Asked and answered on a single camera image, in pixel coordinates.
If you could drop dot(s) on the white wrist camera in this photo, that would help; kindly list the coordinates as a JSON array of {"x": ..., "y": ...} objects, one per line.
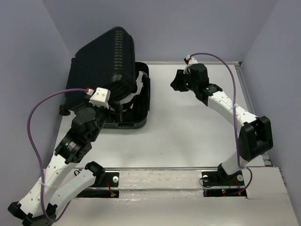
[
  {"x": 99, "y": 97},
  {"x": 189, "y": 60}
]

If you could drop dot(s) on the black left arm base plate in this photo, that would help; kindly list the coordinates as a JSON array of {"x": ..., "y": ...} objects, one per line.
[{"x": 103, "y": 187}]

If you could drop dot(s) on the black white zebra fleece blanket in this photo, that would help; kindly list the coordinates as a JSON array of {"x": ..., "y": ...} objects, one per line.
[{"x": 129, "y": 98}]

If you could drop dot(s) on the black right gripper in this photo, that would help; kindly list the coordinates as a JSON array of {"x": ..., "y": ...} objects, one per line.
[{"x": 177, "y": 83}]

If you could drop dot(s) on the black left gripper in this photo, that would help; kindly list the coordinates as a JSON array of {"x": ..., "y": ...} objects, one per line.
[{"x": 107, "y": 111}]

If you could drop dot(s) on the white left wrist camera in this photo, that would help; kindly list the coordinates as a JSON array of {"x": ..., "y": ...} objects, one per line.
[{"x": 99, "y": 97}]

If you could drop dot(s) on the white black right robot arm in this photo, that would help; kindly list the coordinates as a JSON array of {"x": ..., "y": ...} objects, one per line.
[{"x": 253, "y": 134}]

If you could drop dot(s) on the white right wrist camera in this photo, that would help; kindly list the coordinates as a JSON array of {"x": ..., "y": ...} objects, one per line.
[{"x": 189, "y": 60}]

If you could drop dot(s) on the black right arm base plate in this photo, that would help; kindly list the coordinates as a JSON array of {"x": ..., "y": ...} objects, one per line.
[{"x": 230, "y": 186}]

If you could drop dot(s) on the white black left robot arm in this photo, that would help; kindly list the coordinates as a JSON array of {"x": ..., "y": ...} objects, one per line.
[{"x": 47, "y": 198}]

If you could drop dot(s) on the black ribbed hard suitcase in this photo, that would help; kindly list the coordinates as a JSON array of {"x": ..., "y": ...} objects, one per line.
[{"x": 109, "y": 62}]

